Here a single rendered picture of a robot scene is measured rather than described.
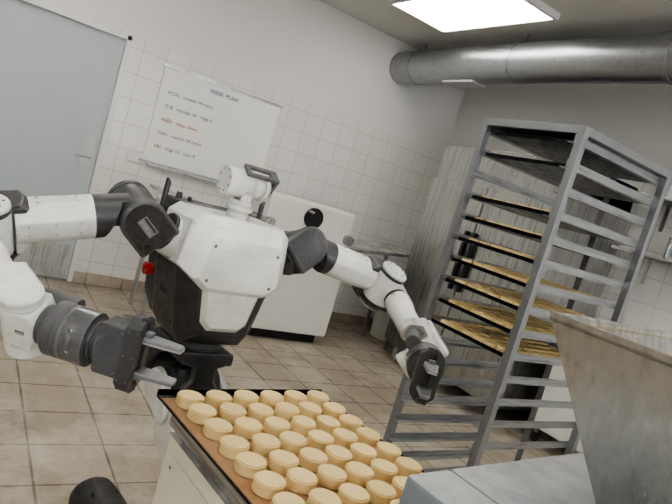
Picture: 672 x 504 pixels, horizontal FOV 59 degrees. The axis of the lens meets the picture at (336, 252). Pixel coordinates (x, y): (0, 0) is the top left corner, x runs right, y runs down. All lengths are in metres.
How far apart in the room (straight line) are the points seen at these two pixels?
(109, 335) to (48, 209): 0.37
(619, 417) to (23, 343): 0.85
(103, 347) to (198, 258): 0.39
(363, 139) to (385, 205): 0.78
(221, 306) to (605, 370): 1.01
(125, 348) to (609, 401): 0.70
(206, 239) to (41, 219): 0.32
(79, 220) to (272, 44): 4.57
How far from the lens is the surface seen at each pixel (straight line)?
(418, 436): 2.79
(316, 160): 5.93
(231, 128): 5.52
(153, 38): 5.35
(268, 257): 1.36
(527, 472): 0.55
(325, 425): 1.19
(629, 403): 0.47
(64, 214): 1.25
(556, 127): 2.32
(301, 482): 0.97
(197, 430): 1.08
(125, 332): 0.95
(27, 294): 1.01
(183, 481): 1.15
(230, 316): 1.37
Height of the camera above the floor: 1.36
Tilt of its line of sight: 6 degrees down
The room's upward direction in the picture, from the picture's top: 17 degrees clockwise
